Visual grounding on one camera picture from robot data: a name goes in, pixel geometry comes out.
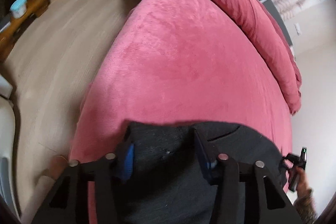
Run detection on red rolled duvet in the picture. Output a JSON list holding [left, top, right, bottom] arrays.
[[211, 0, 302, 114]]

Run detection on black pants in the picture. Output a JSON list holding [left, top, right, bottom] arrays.
[[114, 122, 286, 223]]

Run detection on right hand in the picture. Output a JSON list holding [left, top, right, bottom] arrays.
[[289, 166, 312, 198]]

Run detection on light blue lidded bucket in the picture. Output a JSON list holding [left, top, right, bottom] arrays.
[[10, 0, 27, 19]]

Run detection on pink bed sheet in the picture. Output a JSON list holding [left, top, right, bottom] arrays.
[[68, 0, 293, 224]]

